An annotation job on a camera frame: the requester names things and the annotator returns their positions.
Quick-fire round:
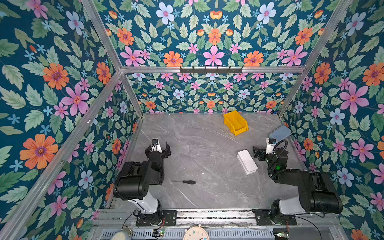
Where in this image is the black screwdriver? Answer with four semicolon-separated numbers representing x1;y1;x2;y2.
172;180;196;185

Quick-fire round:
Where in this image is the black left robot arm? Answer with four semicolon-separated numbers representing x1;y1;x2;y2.
113;139;172;215

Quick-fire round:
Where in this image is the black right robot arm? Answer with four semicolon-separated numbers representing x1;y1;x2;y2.
253;147;343;225

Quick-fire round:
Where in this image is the yellow plastic bin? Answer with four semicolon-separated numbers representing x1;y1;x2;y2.
223;111;249;136

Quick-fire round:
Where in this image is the white rectangular box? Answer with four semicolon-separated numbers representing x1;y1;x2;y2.
237;150;258;175

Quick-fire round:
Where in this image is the grey blue flat case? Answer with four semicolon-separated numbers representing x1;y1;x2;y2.
269;125;292;142

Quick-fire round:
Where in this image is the round beige clock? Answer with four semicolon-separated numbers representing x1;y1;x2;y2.
183;226;210;240

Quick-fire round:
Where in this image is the grey round object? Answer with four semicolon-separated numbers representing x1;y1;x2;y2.
111;230;132;240

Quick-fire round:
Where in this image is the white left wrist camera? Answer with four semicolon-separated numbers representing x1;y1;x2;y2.
151;138;163;153

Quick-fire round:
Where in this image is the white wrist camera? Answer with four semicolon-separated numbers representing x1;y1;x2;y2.
151;138;163;153
266;138;277;155

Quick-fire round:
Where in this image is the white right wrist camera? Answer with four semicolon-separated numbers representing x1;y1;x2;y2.
266;138;277;155

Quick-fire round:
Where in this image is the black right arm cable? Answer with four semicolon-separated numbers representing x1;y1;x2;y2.
295;214;322;240

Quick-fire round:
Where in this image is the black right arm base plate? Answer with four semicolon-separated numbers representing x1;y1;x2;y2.
252;209;297;226

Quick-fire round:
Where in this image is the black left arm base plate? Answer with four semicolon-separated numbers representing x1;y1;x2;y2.
136;210;178;227

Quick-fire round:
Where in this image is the white slotted cable duct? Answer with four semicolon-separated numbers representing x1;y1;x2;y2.
100;227;275;240

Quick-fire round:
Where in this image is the black hook rail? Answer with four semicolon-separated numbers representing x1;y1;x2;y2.
179;66;243;75

